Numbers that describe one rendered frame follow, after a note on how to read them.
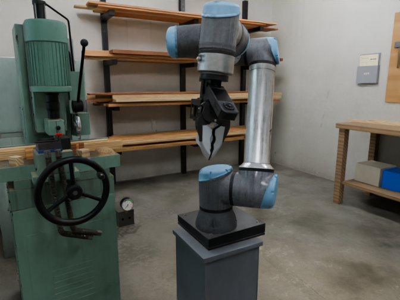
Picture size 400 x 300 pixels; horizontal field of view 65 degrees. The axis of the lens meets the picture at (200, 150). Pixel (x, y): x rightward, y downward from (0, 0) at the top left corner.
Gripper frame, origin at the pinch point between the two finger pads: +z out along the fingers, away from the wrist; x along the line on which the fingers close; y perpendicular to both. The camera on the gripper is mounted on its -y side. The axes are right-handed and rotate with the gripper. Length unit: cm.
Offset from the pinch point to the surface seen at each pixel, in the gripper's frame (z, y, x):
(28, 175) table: 24, 77, 45
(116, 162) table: 20, 83, 7
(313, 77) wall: -60, 261, -278
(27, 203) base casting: 37, 77, 45
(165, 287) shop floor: 102, 100, -30
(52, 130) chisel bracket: 7, 90, 36
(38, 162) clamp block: 17, 68, 41
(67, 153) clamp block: 13, 70, 30
